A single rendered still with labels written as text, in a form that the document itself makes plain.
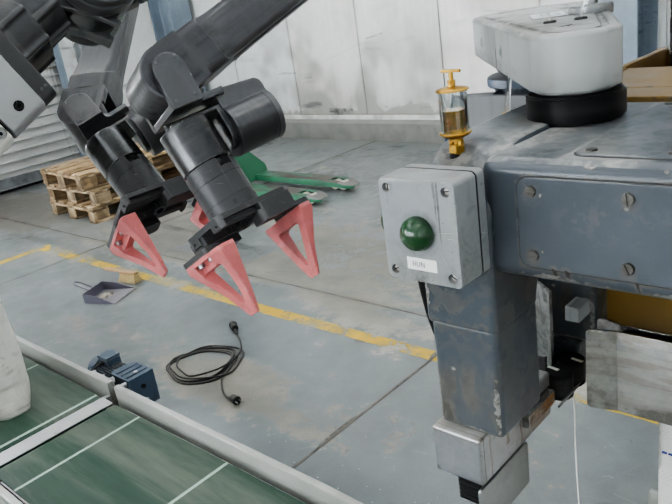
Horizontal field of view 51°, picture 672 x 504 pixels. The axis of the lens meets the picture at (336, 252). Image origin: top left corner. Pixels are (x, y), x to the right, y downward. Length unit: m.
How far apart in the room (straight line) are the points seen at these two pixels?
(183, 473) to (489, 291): 1.43
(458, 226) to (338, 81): 7.19
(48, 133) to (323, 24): 3.32
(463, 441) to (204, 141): 0.39
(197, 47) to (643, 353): 0.55
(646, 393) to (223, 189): 0.48
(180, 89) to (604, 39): 0.40
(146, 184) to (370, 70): 6.58
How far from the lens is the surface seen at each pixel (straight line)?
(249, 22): 0.80
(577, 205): 0.56
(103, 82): 0.99
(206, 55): 0.76
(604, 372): 0.80
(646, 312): 0.91
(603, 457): 2.45
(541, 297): 0.82
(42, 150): 8.59
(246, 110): 0.75
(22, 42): 0.72
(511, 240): 0.59
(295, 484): 1.78
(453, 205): 0.55
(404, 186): 0.57
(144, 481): 1.96
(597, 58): 0.67
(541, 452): 2.46
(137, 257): 0.86
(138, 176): 0.89
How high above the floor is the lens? 1.47
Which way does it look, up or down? 20 degrees down
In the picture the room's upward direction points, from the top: 9 degrees counter-clockwise
